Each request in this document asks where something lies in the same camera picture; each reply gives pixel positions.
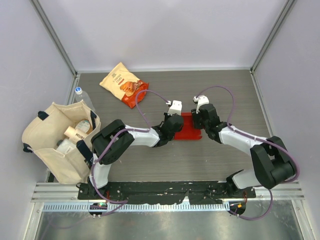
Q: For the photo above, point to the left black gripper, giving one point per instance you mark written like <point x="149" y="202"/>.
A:
<point x="166" y="117"/>

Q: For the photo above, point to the clear plastic water bottle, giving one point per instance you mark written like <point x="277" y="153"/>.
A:
<point x="81" y="95"/>

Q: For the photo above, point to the white slotted cable duct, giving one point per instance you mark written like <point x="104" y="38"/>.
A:
<point x="93" y="207"/>

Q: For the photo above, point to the cassava chips bag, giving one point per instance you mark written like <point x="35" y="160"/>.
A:
<point x="123" y="84"/>

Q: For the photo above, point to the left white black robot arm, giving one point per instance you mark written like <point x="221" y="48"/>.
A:
<point x="111" y="142"/>

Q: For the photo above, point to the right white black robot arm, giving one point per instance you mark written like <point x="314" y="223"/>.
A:
<point x="272" y="164"/>

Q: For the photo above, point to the red paper box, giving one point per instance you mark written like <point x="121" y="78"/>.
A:
<point x="188" y="132"/>

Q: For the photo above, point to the beige canvas tote bag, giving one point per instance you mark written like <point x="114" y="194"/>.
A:
<point x="43" y="133"/>

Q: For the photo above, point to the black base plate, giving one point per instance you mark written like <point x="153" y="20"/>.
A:
<point x="164" y="192"/>

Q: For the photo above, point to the beige cylindrical bottle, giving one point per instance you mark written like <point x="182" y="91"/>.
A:
<point x="77" y="134"/>

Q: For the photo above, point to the aluminium frame rail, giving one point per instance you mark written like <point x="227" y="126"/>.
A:
<point x="55" y="192"/>

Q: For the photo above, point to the white pouch in bag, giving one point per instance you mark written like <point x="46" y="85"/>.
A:
<point x="65" y="146"/>

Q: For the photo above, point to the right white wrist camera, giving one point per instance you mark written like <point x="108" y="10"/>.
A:
<point x="200" y="101"/>

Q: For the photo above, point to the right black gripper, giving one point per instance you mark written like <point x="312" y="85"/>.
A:
<point x="195" y="116"/>

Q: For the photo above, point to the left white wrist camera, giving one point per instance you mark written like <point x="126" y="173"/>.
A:
<point x="175" y="107"/>

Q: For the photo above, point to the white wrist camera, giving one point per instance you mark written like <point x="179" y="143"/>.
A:
<point x="175" y="107"/>
<point x="200" y="101"/>

